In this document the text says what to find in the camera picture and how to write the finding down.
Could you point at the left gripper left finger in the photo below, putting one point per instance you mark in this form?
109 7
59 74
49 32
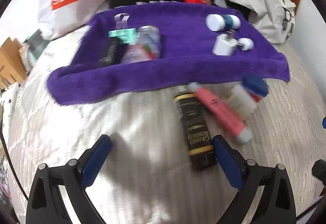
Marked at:
92 160

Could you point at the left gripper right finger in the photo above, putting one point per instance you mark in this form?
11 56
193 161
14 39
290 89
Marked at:
231 162

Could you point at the black gold tube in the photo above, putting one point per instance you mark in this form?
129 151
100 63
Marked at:
191 114

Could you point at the pink tube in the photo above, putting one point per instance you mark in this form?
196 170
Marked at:
224 116

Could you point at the white tape roll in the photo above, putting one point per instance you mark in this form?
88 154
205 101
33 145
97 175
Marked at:
241 102

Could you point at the white USB charger plug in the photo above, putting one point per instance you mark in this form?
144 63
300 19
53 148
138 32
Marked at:
225 44

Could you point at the clear plastic bottle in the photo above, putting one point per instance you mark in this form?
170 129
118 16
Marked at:
145 47

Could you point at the green binder clip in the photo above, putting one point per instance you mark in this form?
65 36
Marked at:
126 34

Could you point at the white blue cylinder bottle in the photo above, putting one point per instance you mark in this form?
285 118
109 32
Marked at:
217 23

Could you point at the blue cap bottle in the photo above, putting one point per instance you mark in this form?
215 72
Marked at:
255 86

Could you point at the striped bed quilt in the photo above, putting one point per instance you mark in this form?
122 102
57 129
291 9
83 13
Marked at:
148 176

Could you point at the floral pillow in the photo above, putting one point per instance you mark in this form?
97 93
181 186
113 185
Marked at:
8 101

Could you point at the purple towel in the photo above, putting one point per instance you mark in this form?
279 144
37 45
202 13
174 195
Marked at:
186 55

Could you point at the grey Nike waist bag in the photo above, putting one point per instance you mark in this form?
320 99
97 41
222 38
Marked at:
274 19

